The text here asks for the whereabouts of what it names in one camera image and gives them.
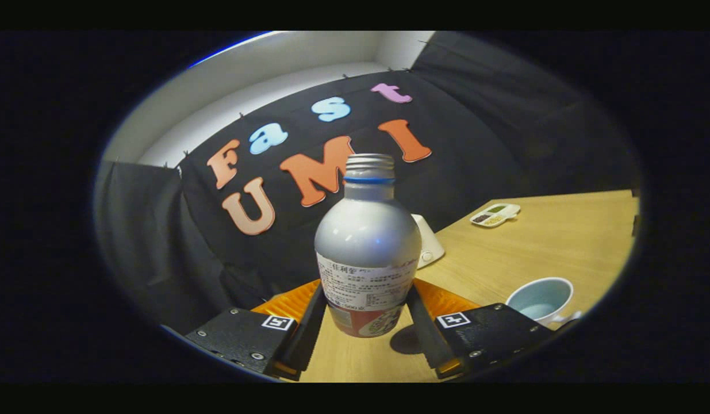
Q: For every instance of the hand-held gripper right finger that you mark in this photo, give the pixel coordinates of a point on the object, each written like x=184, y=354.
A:
x=426, y=336

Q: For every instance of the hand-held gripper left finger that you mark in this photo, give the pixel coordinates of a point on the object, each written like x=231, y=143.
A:
x=309, y=333

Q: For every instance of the dark brown round coaster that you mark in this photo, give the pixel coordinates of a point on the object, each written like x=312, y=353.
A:
x=405, y=340

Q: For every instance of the silver juice bottle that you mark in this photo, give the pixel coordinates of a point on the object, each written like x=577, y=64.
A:
x=366, y=236

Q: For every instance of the white cup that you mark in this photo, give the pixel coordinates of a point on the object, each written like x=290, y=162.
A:
x=538, y=299

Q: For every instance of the white toaster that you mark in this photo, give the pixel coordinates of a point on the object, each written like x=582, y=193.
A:
x=430, y=244

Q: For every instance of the wooden table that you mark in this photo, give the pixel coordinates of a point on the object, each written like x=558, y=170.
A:
x=533, y=247

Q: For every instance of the white divided snack tray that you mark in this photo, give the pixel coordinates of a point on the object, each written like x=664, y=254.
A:
x=495, y=215

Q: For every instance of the black backdrop cloth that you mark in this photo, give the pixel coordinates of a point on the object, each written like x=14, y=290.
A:
x=475, y=144

